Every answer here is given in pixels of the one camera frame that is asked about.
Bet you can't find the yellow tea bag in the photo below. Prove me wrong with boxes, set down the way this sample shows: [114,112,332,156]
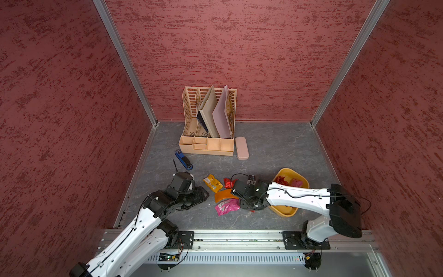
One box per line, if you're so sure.
[203,174,224,193]

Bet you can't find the orange tea bag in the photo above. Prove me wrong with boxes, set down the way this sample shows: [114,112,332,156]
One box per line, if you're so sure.
[215,189,239,203]

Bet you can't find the magenta tea bag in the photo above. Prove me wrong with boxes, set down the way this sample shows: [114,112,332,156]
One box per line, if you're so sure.
[289,178,303,188]
[215,199,241,217]

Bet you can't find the red tea bag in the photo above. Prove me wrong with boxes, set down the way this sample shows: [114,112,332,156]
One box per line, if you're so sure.
[224,178,238,189]
[274,176,290,186]

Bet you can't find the red tea bag top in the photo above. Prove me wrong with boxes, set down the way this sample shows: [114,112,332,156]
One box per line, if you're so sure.
[274,176,290,186]

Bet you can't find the yellow plastic storage box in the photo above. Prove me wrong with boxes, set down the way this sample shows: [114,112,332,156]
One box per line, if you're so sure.
[268,167,310,218]

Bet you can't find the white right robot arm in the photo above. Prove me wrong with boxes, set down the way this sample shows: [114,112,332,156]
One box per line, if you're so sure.
[231,180,362,245]

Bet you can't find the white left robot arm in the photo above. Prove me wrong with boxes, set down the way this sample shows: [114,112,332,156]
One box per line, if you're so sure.
[69,187,210,277]

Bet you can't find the blue stapler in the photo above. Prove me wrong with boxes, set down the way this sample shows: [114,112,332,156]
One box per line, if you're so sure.
[175,150,193,170]

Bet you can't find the pink eraser case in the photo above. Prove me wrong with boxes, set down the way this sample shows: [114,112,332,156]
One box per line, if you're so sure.
[235,137,249,160]

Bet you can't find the beige plastic file organizer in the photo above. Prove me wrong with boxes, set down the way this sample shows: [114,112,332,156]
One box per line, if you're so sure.
[179,86,238,156]

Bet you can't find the pink folder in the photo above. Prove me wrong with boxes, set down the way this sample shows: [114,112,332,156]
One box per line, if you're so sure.
[212,85,231,139]

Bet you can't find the dark blue notebook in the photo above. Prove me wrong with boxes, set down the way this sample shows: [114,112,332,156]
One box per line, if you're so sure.
[197,111,209,133]

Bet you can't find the beige folder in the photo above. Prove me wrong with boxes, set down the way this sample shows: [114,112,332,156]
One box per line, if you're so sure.
[198,86,219,138]

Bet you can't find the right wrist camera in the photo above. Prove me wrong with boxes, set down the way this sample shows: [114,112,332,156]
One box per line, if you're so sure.
[232,180,256,201]

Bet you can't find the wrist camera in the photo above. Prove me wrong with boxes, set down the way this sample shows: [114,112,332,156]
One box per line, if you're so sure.
[232,180,256,201]
[165,172,195,199]

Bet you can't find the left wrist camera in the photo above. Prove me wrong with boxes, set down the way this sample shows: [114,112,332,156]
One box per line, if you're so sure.
[165,172,195,199]

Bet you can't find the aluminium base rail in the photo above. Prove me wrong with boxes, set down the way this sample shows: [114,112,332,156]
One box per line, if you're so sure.
[86,229,392,277]

